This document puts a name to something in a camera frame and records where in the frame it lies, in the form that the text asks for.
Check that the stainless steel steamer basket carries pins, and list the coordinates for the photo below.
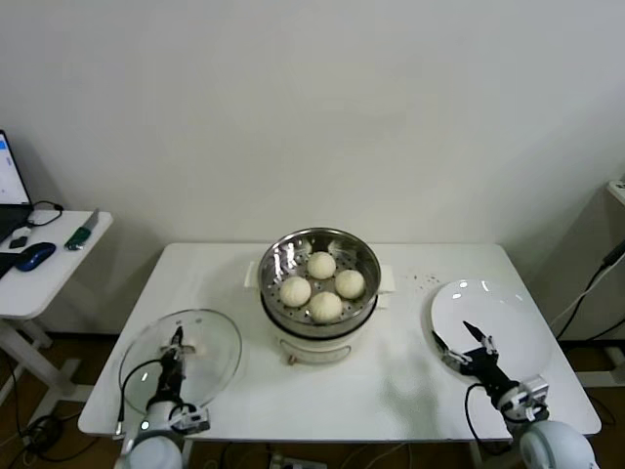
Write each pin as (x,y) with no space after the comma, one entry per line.
(293,254)

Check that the white steamed baozi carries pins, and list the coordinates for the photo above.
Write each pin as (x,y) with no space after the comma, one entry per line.
(350,284)
(321,265)
(324,306)
(295,291)

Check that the blue computer mouse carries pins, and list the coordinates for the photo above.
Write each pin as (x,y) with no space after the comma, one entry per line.
(34,255)

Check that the small black white dongle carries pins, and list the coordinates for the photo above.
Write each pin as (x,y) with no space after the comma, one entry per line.
(19,242)

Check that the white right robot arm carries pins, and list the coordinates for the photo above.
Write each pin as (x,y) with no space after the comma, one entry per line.
(556,444)

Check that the white round plate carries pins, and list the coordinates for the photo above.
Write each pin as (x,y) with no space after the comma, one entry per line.
(503,312)

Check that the white power strip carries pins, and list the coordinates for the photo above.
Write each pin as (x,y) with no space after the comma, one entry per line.
(288,460)

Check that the white electric cooker base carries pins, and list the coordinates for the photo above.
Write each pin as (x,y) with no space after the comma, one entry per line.
(317,349)

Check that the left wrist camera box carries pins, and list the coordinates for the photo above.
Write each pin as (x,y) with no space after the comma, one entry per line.
(193,420)

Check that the black flat pad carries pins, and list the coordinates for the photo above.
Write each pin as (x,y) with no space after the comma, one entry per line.
(6,266)

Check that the black laptop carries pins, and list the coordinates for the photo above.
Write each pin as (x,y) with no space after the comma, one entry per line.
(10,171)

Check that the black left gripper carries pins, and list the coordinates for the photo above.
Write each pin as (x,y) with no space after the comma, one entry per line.
(172,378)

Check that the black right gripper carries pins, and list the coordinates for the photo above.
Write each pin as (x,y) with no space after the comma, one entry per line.
(483,366)

